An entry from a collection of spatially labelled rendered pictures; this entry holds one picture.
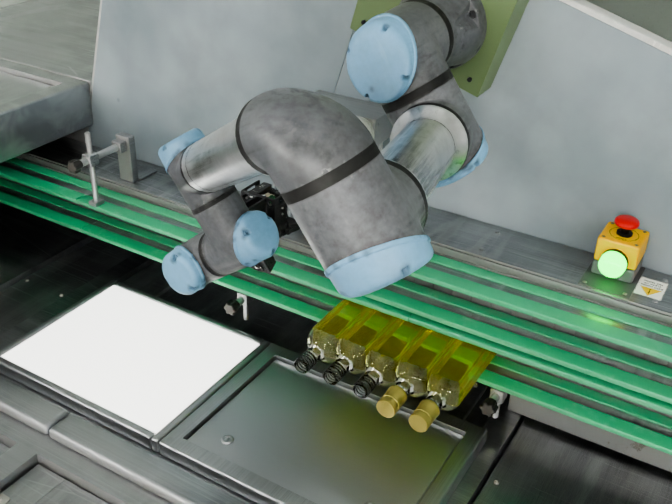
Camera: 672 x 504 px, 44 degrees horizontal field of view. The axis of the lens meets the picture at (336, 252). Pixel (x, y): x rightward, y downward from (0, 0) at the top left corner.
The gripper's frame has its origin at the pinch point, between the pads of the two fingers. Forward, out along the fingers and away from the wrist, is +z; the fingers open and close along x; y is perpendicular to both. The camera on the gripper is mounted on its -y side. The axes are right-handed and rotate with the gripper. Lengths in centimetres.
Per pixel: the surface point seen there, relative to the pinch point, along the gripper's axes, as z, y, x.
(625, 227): 11, 6, -56
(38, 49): 27, 6, 100
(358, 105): 13.9, 15.6, -3.7
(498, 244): 9.8, -2.7, -35.6
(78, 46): 35, 6, 93
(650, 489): -1, -35, -71
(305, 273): -2.2, -13.7, -2.3
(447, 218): 13.8, -2.6, -23.8
